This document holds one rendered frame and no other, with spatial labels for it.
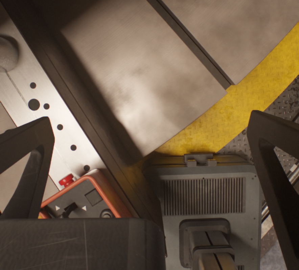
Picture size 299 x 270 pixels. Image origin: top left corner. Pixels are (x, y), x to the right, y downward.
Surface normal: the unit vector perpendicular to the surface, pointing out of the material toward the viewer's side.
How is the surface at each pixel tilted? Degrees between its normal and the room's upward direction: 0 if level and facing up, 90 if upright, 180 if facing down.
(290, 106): 0
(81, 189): 0
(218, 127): 0
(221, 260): 90
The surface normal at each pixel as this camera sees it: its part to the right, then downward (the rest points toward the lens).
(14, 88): 0.01, 0.08
